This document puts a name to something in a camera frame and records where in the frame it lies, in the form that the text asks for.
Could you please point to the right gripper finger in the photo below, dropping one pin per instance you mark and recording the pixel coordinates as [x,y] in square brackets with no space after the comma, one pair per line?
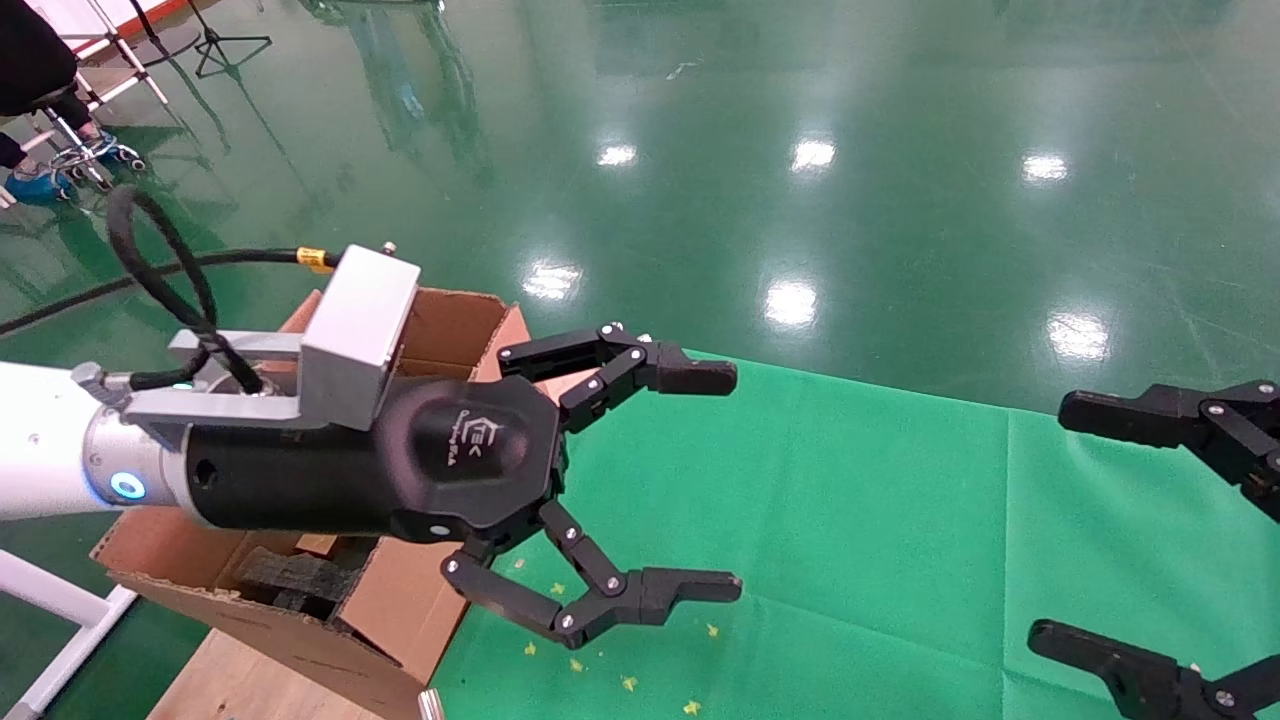
[1200,420]
[1150,680]

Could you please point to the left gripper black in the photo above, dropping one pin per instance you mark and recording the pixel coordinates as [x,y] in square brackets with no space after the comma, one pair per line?
[400,470]

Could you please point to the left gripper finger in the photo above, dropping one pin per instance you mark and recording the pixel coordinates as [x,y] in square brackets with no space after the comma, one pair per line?
[690,378]
[680,592]

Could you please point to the large open cardboard carton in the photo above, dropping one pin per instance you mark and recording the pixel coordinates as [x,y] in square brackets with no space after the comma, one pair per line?
[400,610]

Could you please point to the black foam insert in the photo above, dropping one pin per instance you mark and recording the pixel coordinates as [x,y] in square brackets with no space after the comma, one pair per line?
[295,578]

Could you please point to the large green tablecloth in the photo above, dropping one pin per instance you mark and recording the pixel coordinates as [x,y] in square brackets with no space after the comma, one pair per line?
[880,520]

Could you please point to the chrome wheeled stool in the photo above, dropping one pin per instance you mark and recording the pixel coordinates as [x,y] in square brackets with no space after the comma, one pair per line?
[88,152]

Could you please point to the black tripod stand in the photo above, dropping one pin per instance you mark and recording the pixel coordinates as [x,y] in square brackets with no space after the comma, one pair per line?
[208,30]

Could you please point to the white panel with red edge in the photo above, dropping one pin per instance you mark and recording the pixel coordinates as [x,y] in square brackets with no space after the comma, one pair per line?
[90,10]

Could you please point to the person in black clothes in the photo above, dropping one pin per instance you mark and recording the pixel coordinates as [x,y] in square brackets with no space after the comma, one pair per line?
[25,50]

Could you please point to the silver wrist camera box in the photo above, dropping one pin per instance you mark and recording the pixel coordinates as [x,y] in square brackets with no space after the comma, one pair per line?
[360,320]

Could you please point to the white table frame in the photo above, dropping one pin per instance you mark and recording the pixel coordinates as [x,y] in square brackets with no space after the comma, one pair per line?
[50,590]

